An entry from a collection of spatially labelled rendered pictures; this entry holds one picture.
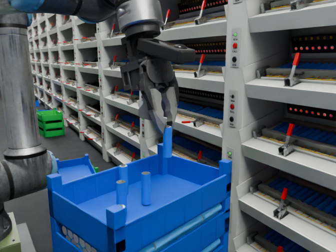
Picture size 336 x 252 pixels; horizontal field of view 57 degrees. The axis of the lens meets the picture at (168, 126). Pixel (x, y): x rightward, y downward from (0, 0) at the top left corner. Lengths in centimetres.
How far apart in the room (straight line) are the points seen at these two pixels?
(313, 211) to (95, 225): 68
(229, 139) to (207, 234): 51
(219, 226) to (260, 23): 59
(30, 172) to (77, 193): 62
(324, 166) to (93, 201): 58
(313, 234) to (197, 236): 44
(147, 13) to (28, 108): 73
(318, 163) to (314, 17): 37
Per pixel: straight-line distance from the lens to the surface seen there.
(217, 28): 113
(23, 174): 124
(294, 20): 91
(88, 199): 66
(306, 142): 96
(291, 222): 101
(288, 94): 91
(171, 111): 62
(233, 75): 105
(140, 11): 62
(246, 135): 105
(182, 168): 73
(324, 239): 96
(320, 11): 86
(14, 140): 125
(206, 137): 120
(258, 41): 105
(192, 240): 61
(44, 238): 152
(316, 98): 86
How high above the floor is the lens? 77
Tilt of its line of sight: 13 degrees down
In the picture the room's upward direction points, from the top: straight up
